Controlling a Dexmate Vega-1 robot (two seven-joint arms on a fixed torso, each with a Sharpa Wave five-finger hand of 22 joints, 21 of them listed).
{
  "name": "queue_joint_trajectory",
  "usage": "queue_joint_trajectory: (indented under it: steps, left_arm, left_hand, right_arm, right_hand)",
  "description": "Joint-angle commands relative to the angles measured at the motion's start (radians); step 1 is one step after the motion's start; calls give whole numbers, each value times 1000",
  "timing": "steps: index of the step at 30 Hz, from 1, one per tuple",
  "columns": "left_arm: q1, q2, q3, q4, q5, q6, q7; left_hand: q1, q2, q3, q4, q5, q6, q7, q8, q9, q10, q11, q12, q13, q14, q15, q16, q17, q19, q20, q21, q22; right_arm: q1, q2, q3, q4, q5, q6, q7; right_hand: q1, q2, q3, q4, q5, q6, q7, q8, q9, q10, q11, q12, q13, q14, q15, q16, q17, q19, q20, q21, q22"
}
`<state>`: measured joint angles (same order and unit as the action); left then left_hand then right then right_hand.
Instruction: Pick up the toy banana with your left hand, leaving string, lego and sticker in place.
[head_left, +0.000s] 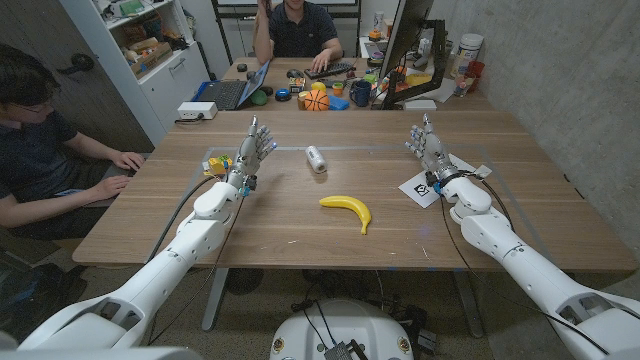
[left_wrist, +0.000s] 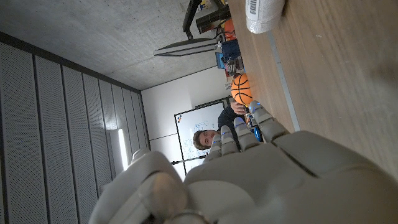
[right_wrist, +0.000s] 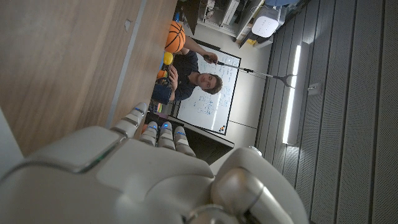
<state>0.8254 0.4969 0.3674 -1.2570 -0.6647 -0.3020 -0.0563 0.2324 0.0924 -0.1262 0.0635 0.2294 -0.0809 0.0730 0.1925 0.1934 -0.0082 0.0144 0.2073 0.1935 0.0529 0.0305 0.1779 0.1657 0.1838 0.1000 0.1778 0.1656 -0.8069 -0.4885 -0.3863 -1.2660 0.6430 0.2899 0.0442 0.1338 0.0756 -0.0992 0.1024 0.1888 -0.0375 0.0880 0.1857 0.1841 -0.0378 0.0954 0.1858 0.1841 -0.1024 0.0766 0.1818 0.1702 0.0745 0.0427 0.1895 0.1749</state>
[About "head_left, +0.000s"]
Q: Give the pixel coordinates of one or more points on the open laptop blue lid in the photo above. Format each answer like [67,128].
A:
[225,92]

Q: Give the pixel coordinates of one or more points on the yellow ball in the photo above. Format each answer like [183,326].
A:
[318,86]

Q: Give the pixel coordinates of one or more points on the white sticker sheet black mark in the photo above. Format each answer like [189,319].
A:
[417,191]

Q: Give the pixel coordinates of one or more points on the dark blue mug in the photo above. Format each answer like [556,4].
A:
[360,93]

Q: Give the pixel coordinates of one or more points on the white power strip box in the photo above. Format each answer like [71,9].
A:
[197,110]

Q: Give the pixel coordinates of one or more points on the black monitor stand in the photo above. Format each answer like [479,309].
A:
[440,50]

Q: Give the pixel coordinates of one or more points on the cardboard box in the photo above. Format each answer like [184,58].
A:
[150,60]

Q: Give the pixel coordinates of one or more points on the yellow green lego bricks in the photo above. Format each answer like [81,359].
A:
[217,165]

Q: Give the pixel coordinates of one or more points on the black keyboard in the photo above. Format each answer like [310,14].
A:
[330,70]

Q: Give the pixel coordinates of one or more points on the small black round puck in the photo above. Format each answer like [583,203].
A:
[242,67]

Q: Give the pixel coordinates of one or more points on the flat white box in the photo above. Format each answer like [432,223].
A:
[420,105]

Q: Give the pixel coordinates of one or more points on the person in dark polo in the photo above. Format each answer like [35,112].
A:
[300,30]

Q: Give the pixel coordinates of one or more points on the black computer monitor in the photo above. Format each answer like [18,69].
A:
[405,30]

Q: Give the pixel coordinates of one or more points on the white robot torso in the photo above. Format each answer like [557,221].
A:
[350,325]

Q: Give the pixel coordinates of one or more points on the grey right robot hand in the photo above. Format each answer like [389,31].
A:
[435,157]

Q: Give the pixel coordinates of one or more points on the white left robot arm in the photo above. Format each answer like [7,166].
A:
[165,270]

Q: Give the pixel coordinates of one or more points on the black blue tape roll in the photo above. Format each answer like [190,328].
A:
[283,95]

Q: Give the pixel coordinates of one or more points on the red plastic cup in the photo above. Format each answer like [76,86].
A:
[475,72]

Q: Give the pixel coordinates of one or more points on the yellow toy banana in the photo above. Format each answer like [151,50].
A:
[350,202]

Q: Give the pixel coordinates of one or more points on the black computer mouse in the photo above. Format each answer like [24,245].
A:
[295,74]

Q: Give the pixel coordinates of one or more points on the orange toy basketball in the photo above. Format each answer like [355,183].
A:
[316,100]

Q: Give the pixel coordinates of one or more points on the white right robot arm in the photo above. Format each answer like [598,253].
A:
[525,270]

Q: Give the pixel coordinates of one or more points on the green ball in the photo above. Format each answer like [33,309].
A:
[259,97]

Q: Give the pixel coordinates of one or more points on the grey table leg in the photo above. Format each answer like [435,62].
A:
[470,305]
[215,300]

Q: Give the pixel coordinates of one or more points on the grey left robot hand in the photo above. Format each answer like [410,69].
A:
[247,160]

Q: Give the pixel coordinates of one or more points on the small white can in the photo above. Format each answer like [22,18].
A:
[316,159]

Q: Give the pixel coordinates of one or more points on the white shelf cabinet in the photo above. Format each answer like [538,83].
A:
[170,85]

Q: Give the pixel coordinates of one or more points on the black bag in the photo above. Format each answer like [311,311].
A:
[35,300]

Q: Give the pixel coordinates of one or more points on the person with glasses dark shirt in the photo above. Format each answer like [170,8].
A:
[30,150]

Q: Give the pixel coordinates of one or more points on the white canister blue label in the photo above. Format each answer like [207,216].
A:
[467,50]

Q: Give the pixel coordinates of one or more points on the small colourful cube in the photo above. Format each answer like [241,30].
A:
[297,85]

